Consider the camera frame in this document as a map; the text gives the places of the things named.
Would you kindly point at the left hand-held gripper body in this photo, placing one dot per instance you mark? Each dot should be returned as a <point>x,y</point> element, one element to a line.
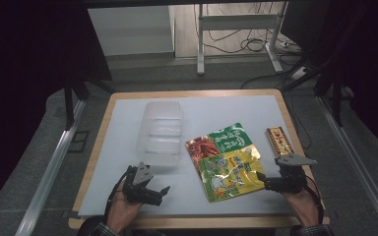
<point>141,188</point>

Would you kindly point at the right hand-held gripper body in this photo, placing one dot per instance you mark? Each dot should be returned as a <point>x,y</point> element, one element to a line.
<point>290,178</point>

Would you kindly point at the yellow green spout pouch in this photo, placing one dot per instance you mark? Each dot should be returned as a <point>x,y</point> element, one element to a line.
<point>231,175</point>

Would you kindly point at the clear plastic container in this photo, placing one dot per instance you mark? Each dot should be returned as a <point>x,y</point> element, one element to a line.
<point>160,134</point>

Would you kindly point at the person's right hand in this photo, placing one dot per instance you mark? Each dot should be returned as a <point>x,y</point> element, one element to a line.
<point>303,205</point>

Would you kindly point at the person's left hand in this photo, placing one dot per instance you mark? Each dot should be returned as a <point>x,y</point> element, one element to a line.
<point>121,211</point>

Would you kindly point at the gold and red snack bar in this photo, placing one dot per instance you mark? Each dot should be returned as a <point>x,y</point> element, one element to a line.
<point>279,141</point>

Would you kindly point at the dark floor vent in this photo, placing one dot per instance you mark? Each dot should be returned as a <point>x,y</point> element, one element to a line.
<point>78,141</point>

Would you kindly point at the white power strip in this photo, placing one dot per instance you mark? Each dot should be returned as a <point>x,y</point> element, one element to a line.
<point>300,72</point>

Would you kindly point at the black metal stand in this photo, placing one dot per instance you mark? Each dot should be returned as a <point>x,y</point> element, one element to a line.
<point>69,105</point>

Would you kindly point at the dark curtain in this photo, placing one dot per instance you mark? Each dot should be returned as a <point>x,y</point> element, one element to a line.
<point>23,65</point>
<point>370,65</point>

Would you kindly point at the white panel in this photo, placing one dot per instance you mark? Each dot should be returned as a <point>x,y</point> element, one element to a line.
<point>131,29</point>

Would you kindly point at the aluminium rail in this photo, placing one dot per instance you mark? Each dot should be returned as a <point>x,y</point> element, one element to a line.
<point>46,183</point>
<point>357,164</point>

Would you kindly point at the white metal desk frame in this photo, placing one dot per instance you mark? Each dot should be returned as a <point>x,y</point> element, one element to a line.
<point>236,22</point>

